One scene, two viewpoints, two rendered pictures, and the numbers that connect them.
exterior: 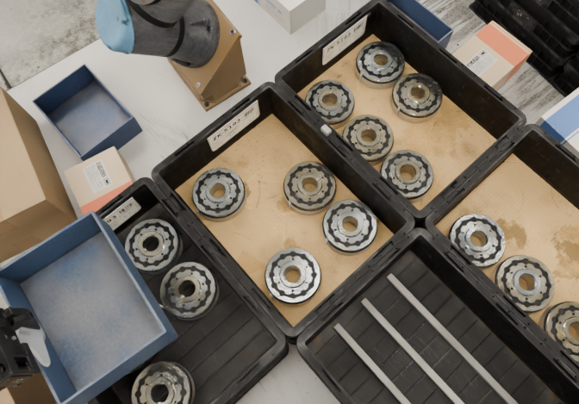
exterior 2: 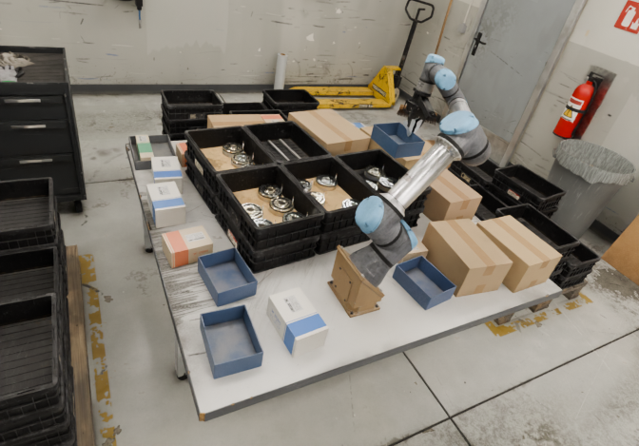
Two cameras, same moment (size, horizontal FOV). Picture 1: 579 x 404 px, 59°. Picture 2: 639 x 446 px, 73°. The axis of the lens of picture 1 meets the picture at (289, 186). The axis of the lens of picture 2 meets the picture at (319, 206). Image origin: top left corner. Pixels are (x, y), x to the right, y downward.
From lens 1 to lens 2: 1.95 m
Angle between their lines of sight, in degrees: 77
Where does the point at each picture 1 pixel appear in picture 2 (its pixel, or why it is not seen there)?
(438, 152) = (249, 199)
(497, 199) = not seen: hidden behind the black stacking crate
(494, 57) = (185, 237)
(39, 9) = not seen: outside the picture
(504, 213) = not seen: hidden behind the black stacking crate
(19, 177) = (444, 231)
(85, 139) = (423, 280)
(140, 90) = (396, 297)
